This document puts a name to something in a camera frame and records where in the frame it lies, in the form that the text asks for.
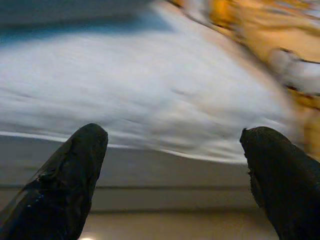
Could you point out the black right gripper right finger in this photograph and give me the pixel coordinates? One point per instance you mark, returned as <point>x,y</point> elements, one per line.
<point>287,187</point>

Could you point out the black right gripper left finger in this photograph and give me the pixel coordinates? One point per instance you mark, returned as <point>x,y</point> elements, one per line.
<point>57,187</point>

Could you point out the white quilted mattress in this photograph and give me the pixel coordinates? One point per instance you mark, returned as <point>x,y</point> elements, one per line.
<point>125,87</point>

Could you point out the yellow egg cartoon blanket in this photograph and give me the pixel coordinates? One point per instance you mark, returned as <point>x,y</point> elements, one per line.
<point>262,32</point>

